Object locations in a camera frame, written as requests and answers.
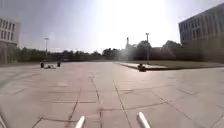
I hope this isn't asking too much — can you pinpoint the pale stone slab plaza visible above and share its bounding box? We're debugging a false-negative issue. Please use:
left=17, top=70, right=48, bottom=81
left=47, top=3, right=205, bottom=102
left=0, top=60, right=224, bottom=128

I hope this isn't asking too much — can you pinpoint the distant tower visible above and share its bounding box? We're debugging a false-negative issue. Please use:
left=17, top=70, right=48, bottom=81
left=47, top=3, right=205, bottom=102
left=125, top=36, right=130, bottom=50

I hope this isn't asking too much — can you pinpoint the small dark vehicle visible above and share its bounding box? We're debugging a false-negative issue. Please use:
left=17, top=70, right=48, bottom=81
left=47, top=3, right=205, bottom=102
left=137, top=63, right=147, bottom=73

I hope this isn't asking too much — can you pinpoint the row of trees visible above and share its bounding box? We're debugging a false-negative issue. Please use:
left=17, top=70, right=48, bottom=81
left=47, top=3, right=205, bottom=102
left=13, top=39, right=224, bottom=63

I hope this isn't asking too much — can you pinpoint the lamp pole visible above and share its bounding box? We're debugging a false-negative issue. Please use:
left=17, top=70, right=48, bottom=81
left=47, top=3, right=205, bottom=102
left=144, top=32, right=150, bottom=61

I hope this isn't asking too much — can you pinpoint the low dark object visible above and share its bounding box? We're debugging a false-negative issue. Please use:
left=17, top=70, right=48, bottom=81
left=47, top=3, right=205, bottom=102
left=44, top=64, right=57, bottom=70

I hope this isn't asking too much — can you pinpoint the robot's own part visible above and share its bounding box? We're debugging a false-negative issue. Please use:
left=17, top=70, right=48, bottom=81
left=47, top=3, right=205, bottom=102
left=74, top=115, right=86, bottom=128
left=137, top=111, right=152, bottom=128

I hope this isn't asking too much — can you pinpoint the tall light mast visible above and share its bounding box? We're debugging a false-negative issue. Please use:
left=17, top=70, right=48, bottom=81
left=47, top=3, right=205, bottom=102
left=43, top=36, right=50, bottom=53

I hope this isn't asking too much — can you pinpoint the large grey building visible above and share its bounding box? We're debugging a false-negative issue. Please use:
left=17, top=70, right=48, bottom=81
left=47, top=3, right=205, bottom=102
left=177, top=2, right=224, bottom=62

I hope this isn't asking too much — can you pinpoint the pale building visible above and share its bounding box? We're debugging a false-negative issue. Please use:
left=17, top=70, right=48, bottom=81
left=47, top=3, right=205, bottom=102
left=0, top=17, right=21, bottom=65

